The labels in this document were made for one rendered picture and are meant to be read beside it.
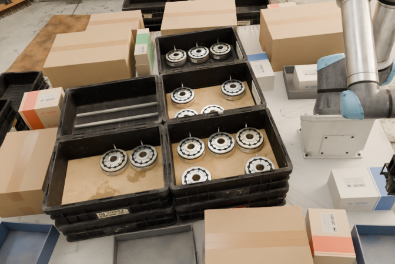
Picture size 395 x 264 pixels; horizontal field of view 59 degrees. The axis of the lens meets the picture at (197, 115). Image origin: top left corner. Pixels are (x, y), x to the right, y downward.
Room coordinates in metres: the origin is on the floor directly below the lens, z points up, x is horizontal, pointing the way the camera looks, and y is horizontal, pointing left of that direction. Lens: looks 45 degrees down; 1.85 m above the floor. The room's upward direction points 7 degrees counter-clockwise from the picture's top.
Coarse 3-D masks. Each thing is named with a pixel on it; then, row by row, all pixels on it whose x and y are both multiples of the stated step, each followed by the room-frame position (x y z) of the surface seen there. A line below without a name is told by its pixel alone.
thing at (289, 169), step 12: (252, 108) 0.93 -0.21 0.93; (264, 108) 0.92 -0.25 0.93; (180, 120) 0.91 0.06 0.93; (192, 120) 0.90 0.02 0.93; (276, 132) 0.79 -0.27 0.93; (168, 144) 0.80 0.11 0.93; (168, 156) 0.75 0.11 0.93; (288, 156) 0.69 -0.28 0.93; (168, 168) 0.70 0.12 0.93; (288, 168) 0.64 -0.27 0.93; (216, 180) 0.63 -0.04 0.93; (228, 180) 0.62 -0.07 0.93; (240, 180) 0.62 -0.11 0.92; (252, 180) 0.63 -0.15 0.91; (180, 192) 0.61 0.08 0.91
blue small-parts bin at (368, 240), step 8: (360, 224) 0.50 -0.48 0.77; (368, 224) 0.50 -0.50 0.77; (352, 232) 0.50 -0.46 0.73; (360, 232) 0.50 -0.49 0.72; (368, 232) 0.50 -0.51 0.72; (376, 232) 0.49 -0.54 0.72; (384, 232) 0.49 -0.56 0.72; (392, 232) 0.48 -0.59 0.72; (352, 240) 0.48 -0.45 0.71; (360, 240) 0.48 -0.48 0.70; (368, 240) 0.48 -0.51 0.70; (376, 240) 0.47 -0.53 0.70; (384, 240) 0.47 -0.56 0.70; (392, 240) 0.47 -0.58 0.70; (360, 248) 0.43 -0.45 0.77; (368, 248) 0.45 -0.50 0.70; (376, 248) 0.45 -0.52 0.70; (384, 248) 0.44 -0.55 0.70; (392, 248) 0.44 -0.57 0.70; (360, 256) 0.41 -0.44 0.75; (368, 256) 0.43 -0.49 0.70; (376, 256) 0.42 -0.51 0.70; (384, 256) 0.42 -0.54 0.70; (392, 256) 0.42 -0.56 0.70
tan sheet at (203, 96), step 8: (200, 88) 1.20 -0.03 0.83; (208, 88) 1.19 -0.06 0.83; (216, 88) 1.18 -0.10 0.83; (248, 88) 1.16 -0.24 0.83; (168, 96) 1.17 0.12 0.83; (200, 96) 1.14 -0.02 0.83; (208, 96) 1.13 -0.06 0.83; (216, 96) 1.13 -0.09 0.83; (248, 96) 1.10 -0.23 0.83; (168, 104) 1.12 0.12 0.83; (192, 104) 1.10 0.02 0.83; (200, 104) 1.09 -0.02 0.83; (208, 104) 1.09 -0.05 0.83; (216, 104) 1.08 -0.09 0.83; (224, 104) 1.07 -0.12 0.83; (232, 104) 1.07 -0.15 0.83; (240, 104) 1.06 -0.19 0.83; (248, 104) 1.06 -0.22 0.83; (168, 112) 1.07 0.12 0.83; (176, 112) 1.06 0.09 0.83
